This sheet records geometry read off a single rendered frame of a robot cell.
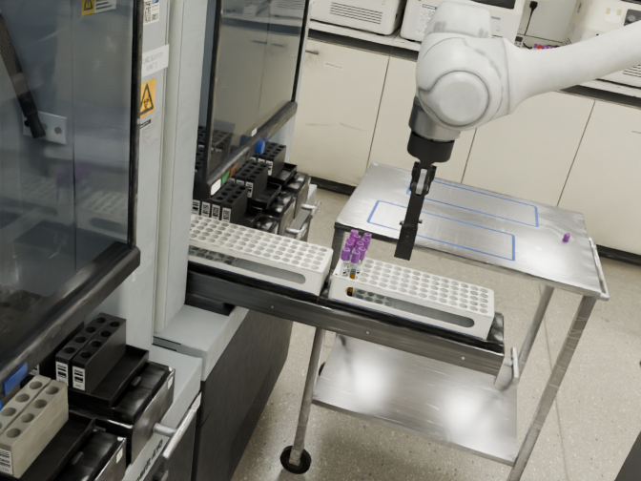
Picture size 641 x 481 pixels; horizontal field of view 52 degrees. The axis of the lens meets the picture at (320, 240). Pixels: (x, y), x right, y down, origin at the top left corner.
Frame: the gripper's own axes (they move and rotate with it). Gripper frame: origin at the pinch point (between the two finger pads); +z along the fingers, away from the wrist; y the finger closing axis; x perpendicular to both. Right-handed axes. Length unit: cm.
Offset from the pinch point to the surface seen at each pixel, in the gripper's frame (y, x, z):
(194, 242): -5.0, 38.3, 8.9
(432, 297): -2.7, -7.1, 8.5
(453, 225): 40.3, -9.9, 12.5
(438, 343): -6.6, -10.1, 15.2
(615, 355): 137, -94, 94
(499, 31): 230, -17, -9
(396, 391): 41, -7, 67
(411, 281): 0.7, -2.8, 8.2
